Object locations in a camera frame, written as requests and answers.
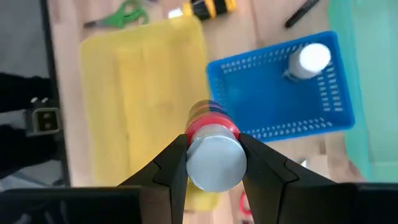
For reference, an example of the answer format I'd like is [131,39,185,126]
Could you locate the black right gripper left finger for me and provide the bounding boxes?
[118,133,189,224]

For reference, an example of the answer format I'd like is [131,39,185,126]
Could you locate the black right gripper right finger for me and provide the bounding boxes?
[238,133,340,224]

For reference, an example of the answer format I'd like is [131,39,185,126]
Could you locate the red paint bottle white cap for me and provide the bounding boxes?
[185,99,249,193]

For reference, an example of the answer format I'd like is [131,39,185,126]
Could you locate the green-handled scissors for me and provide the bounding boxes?
[83,0,150,30]

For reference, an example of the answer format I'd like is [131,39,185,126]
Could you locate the yellow and black striped brush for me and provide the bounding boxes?
[167,0,238,21]

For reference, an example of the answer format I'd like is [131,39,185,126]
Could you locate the black marker pen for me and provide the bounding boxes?
[284,0,321,29]

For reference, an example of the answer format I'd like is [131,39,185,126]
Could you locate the blue perforated plastic basket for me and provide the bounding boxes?
[206,30,356,143]

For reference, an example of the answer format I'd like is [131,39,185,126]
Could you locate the yellow translucent plastic bin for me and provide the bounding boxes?
[79,14,222,213]

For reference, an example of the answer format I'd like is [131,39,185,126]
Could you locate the red-handled scissors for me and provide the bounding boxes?
[238,190,253,217]

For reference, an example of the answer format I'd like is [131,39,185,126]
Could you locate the small grey camera box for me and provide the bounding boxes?
[24,98,62,137]

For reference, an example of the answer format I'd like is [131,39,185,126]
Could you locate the black table frame rail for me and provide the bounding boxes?
[39,0,72,187]

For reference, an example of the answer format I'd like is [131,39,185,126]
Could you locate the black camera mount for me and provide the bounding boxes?
[0,72,68,180]

